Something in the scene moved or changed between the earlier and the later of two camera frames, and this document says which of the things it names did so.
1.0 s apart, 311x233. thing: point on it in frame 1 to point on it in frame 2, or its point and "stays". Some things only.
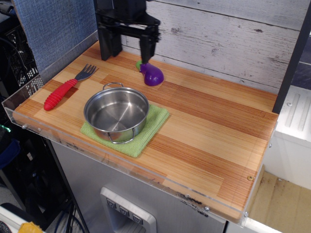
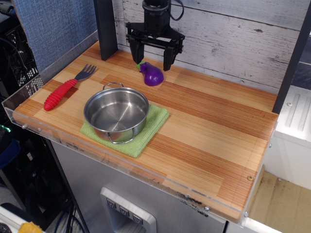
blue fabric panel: [54, 26] stays
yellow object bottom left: [29, 227] stays
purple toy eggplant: [153, 75] stays
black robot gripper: [130, 16] to [156, 30]
